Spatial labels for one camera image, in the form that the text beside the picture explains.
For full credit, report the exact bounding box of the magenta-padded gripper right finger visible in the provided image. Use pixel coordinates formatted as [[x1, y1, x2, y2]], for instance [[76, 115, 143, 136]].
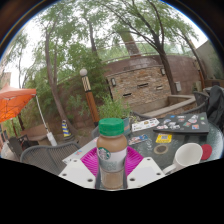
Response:
[[123, 145, 166, 190]]

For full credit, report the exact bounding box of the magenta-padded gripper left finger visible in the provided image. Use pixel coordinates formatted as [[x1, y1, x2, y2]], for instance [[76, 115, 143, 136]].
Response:
[[58, 146, 101, 190]]

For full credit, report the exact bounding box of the green-capped coffee drink bottle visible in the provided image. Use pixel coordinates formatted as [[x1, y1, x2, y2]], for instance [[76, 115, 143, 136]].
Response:
[[95, 117, 129, 191]]

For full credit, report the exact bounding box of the dark round coaster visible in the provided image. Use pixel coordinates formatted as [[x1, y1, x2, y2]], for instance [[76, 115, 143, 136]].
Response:
[[153, 143, 170, 155]]

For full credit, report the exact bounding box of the blue sticker card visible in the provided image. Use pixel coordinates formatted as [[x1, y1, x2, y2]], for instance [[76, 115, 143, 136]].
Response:
[[127, 133, 150, 146]]

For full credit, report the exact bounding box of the yellow card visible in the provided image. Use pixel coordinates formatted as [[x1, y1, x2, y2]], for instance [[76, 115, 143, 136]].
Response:
[[155, 133, 173, 144]]

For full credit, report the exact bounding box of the white umbrella pole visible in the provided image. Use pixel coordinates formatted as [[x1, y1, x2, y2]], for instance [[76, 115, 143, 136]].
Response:
[[34, 96, 58, 147]]

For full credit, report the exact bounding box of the blue and yellow striped cone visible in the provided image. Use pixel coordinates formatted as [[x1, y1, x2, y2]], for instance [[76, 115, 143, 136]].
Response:
[[61, 119, 73, 138]]

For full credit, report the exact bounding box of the white ceramic mug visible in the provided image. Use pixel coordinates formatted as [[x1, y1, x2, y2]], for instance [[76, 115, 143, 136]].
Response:
[[162, 142, 204, 175]]

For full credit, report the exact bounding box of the white sticker sheet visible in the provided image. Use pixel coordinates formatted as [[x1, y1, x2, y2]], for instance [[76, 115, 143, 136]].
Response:
[[131, 117, 160, 133]]

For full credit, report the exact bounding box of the wooden bench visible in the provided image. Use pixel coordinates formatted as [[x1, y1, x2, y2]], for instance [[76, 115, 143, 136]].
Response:
[[19, 123, 51, 143]]

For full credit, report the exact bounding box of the black laptop with stickers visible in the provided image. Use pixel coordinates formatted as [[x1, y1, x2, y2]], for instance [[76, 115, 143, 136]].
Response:
[[153, 112, 211, 135]]

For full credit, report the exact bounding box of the flat round red coaster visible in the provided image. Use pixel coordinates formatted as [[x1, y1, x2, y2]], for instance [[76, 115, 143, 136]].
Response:
[[199, 143, 213, 161]]

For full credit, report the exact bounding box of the dark patio chair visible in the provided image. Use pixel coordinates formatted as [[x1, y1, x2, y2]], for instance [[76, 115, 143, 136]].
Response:
[[6, 134, 29, 158]]

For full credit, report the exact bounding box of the green plant in blue pot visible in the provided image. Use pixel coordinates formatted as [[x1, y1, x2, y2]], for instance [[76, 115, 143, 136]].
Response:
[[97, 96, 133, 134]]

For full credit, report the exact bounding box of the slender leaning tree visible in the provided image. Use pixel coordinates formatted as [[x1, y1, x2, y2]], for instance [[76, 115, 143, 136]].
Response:
[[33, 9, 79, 134]]

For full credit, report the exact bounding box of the orange patio umbrella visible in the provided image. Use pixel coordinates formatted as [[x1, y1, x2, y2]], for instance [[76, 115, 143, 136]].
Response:
[[0, 84, 38, 124]]

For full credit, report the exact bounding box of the black jacket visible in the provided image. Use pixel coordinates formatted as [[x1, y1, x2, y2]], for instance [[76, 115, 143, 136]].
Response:
[[205, 84, 224, 131]]

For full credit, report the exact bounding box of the large forked-trunk tree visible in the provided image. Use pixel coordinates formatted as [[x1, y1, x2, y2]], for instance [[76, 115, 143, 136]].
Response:
[[99, 0, 198, 96]]

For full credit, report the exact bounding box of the grey wall utility box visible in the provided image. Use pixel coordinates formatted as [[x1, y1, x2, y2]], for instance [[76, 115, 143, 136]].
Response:
[[174, 80, 183, 93]]

